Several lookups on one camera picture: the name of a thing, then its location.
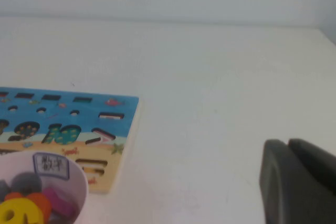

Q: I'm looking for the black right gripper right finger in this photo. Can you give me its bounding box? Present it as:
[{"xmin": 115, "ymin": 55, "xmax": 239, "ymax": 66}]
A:
[{"xmin": 288, "ymin": 138, "xmax": 336, "ymax": 191}]

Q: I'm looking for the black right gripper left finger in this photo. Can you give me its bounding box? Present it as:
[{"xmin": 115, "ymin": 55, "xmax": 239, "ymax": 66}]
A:
[{"xmin": 259, "ymin": 139, "xmax": 336, "ymax": 224}]

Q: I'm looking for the pink plastic bowl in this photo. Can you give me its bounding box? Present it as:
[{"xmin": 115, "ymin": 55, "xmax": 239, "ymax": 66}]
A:
[{"xmin": 0, "ymin": 152, "xmax": 89, "ymax": 224}]

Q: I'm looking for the colourful wooden puzzle board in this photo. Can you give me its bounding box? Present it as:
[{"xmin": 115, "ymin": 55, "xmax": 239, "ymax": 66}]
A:
[{"xmin": 0, "ymin": 87, "xmax": 140, "ymax": 195}]

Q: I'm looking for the magenta number piece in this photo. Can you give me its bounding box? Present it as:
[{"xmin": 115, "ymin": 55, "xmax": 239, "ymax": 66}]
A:
[{"xmin": 41, "ymin": 187, "xmax": 79, "ymax": 218}]

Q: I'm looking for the white label on pink bowl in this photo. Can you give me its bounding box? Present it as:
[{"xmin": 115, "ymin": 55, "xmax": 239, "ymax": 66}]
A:
[{"xmin": 33, "ymin": 152, "xmax": 70, "ymax": 180}]

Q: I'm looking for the orange number piece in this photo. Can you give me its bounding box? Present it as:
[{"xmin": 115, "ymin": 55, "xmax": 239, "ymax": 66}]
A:
[{"xmin": 4, "ymin": 192, "xmax": 53, "ymax": 222}]

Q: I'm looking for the grey number piece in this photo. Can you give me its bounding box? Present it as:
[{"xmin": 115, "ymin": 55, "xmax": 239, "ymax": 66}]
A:
[{"xmin": 0, "ymin": 172, "xmax": 43, "ymax": 201}]

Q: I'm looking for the yellow number six piece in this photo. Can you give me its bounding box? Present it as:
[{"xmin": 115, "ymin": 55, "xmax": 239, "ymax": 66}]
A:
[{"xmin": 0, "ymin": 199, "xmax": 44, "ymax": 224}]

